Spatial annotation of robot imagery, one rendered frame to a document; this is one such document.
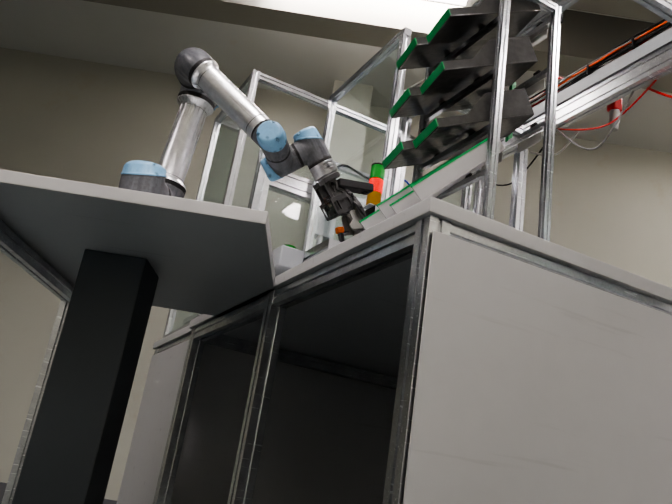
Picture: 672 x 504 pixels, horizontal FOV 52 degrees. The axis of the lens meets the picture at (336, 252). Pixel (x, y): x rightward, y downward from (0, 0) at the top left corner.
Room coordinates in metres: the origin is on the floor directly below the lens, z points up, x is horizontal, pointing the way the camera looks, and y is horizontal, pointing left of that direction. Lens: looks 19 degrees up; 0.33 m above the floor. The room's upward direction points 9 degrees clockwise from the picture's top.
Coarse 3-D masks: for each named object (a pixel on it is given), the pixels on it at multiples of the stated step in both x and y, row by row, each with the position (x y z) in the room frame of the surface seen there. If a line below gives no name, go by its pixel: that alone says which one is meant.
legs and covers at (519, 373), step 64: (384, 256) 1.27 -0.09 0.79; (448, 256) 1.14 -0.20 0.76; (512, 256) 1.23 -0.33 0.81; (448, 320) 1.15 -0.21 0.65; (512, 320) 1.21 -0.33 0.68; (576, 320) 1.27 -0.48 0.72; (640, 320) 1.35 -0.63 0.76; (192, 384) 2.45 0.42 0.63; (256, 384) 1.79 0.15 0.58; (320, 384) 2.71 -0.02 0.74; (384, 384) 2.77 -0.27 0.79; (448, 384) 1.16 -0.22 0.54; (512, 384) 1.21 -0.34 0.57; (576, 384) 1.28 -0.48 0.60; (640, 384) 1.35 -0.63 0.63; (192, 448) 2.52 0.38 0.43; (256, 448) 1.80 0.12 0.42; (320, 448) 2.73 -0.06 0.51; (384, 448) 2.84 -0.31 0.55; (448, 448) 1.16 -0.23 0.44; (512, 448) 1.22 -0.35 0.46; (576, 448) 1.28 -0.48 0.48; (640, 448) 1.35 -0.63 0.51
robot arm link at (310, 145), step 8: (304, 128) 1.78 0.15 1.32; (312, 128) 1.78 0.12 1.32; (296, 136) 1.79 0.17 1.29; (304, 136) 1.78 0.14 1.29; (312, 136) 1.78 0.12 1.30; (320, 136) 1.80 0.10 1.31; (296, 144) 1.80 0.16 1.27; (304, 144) 1.79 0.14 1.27; (312, 144) 1.79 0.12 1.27; (320, 144) 1.80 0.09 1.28; (304, 152) 1.80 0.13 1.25; (312, 152) 1.80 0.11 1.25; (320, 152) 1.80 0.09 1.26; (328, 152) 1.81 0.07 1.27; (304, 160) 1.81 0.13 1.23; (312, 160) 1.81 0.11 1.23; (320, 160) 1.80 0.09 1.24
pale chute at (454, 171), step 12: (480, 144) 1.46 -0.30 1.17; (468, 156) 1.46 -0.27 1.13; (480, 156) 1.46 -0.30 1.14; (444, 168) 1.44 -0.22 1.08; (456, 168) 1.45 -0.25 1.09; (468, 168) 1.46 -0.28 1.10; (420, 180) 1.43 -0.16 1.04; (432, 180) 1.43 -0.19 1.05; (444, 180) 1.44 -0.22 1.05; (456, 180) 1.47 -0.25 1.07; (420, 192) 1.43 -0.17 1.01; (432, 192) 1.44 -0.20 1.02; (396, 204) 1.55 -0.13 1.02; (408, 204) 1.56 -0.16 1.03
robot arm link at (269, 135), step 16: (192, 48) 1.74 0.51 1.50; (176, 64) 1.76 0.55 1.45; (192, 64) 1.71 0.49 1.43; (208, 64) 1.72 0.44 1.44; (192, 80) 1.74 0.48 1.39; (208, 80) 1.71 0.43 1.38; (224, 80) 1.71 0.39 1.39; (224, 96) 1.71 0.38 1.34; (240, 96) 1.70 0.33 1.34; (240, 112) 1.70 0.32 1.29; (256, 112) 1.69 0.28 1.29; (256, 128) 1.69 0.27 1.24; (272, 128) 1.66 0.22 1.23; (272, 144) 1.67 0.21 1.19; (288, 144) 1.73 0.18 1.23; (272, 160) 1.75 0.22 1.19
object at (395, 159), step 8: (400, 144) 1.58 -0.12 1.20; (408, 144) 1.58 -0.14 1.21; (472, 144) 1.66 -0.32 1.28; (392, 152) 1.63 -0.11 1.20; (400, 152) 1.59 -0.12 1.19; (408, 152) 1.60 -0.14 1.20; (416, 152) 1.62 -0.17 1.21; (424, 152) 1.63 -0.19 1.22; (432, 152) 1.65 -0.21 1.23; (440, 152) 1.66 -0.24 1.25; (456, 152) 1.69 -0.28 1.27; (384, 160) 1.68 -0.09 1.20; (392, 160) 1.64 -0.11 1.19; (400, 160) 1.65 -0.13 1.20; (408, 160) 1.67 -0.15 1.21; (416, 160) 1.68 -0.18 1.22; (424, 160) 1.70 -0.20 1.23; (384, 168) 1.70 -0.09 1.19; (392, 168) 1.70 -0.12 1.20
